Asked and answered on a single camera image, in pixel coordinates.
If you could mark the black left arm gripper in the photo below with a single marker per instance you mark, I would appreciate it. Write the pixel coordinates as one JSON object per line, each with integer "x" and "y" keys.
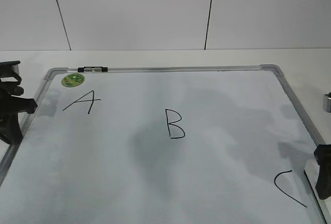
{"x": 11, "y": 105}

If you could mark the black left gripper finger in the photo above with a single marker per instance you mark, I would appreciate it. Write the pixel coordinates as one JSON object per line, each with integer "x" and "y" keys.
{"x": 322, "y": 156}

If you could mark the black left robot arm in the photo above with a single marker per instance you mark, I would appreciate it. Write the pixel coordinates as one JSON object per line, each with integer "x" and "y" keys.
{"x": 11, "y": 70}

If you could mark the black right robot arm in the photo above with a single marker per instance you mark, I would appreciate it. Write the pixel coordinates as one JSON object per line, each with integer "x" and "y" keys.
{"x": 327, "y": 102}

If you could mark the green round magnet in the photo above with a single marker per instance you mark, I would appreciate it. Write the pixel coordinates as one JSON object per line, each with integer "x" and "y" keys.
{"x": 73, "y": 80}

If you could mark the whiteboard with aluminium frame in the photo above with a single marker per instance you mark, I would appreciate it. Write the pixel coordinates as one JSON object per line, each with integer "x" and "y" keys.
{"x": 164, "y": 147}

